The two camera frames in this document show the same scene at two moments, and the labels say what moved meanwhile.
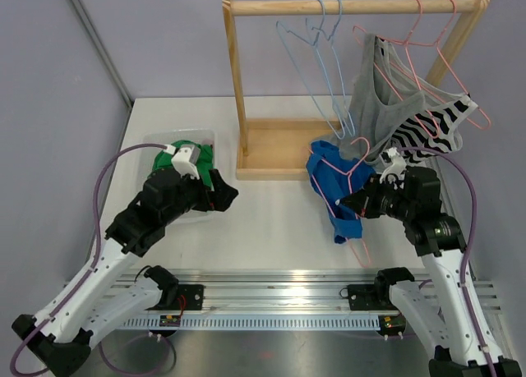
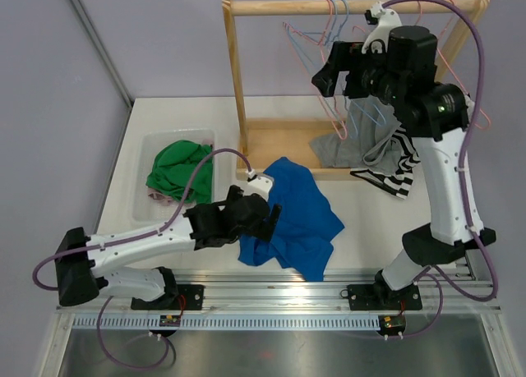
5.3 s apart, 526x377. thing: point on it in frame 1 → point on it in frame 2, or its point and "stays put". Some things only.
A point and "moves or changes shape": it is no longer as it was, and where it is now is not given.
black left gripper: (218, 199) → (263, 229)
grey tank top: (385, 94) moves or changes shape
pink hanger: (348, 239) → (321, 42)
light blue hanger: (333, 71) → (341, 26)
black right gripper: (362, 201) → (345, 57)
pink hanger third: (436, 43) stays put
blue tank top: (335, 176) → (301, 240)
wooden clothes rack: (277, 149) stays put
